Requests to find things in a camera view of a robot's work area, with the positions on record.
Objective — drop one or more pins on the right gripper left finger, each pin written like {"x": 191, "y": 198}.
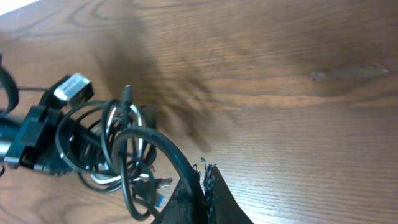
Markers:
{"x": 183, "y": 207}

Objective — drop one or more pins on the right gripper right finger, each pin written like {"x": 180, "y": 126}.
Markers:
{"x": 222, "y": 207}

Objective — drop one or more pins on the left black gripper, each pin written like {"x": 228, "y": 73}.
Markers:
{"x": 51, "y": 139}

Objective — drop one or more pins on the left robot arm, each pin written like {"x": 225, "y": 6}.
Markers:
{"x": 48, "y": 140}

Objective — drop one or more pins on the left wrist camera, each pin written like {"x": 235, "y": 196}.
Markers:
{"x": 70, "y": 89}

